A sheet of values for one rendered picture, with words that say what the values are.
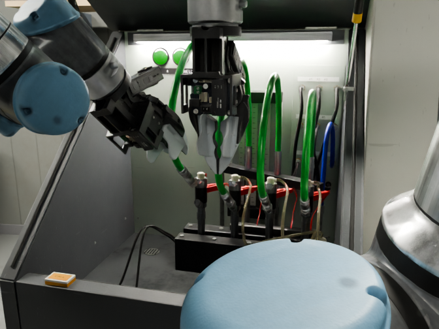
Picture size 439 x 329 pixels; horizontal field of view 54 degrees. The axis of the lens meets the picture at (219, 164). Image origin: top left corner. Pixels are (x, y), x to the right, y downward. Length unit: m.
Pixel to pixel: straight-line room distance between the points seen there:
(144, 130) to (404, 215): 0.48
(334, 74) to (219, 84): 0.65
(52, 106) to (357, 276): 0.34
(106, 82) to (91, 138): 0.51
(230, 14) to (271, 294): 0.42
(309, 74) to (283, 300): 0.99
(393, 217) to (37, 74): 0.35
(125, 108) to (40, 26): 0.17
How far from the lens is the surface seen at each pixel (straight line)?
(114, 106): 0.68
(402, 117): 0.96
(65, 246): 1.11
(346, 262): 0.27
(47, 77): 0.47
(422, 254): 0.29
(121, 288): 0.89
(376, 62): 0.97
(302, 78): 1.19
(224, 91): 0.57
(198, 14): 0.60
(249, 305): 0.24
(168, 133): 0.76
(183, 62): 0.85
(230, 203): 0.92
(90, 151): 1.16
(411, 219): 0.30
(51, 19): 0.62
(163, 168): 1.33
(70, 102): 0.48
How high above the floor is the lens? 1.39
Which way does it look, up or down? 14 degrees down
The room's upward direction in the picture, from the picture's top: straight up
